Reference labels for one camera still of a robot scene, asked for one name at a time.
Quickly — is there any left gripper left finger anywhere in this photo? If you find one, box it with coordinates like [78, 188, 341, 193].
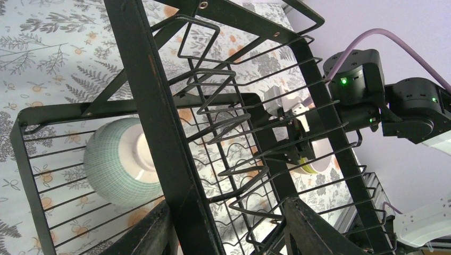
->
[105, 201, 178, 255]

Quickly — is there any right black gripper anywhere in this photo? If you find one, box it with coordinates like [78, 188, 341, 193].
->
[271, 117, 315, 166]

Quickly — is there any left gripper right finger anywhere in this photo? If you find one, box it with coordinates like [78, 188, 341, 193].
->
[283, 197, 366, 255]

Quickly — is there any white bowl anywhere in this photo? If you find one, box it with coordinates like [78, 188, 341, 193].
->
[310, 138, 332, 173]

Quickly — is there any black wire dish rack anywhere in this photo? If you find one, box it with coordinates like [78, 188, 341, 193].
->
[10, 0, 399, 255]

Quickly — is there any pale green bowl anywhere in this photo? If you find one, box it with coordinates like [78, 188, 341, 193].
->
[83, 117, 163, 207]

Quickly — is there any yellow-green bowl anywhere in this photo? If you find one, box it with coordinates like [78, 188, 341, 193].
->
[296, 158, 319, 175]

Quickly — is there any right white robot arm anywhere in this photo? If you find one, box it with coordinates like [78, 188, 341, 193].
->
[264, 49, 450, 173]

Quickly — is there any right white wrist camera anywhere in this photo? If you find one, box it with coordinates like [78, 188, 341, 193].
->
[263, 86, 313, 116]

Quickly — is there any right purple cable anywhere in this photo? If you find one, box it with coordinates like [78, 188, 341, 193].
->
[303, 28, 451, 108]

